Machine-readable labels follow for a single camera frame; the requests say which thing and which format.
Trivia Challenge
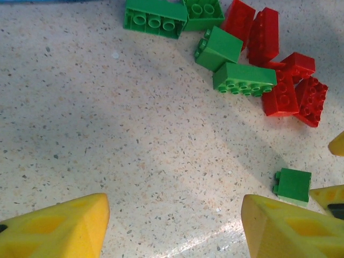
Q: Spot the yellow lego brick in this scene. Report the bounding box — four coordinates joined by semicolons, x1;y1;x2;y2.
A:
328;131;344;157
309;184;344;216

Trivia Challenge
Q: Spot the red lego brick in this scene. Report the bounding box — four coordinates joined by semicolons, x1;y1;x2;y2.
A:
220;0;256;52
262;61;300;118
279;52;316;84
246;7;280;67
293;76;329;128

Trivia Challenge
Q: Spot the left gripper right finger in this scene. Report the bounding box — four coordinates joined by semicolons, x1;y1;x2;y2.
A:
241;194;344;258

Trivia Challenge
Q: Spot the green lego brick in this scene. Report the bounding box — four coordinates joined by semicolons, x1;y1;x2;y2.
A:
123;0;188;40
212;62;278;97
273;167;312;207
194;25;244;73
182;0;225;32

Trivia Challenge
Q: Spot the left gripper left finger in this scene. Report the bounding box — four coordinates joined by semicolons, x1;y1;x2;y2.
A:
0;192;111;258

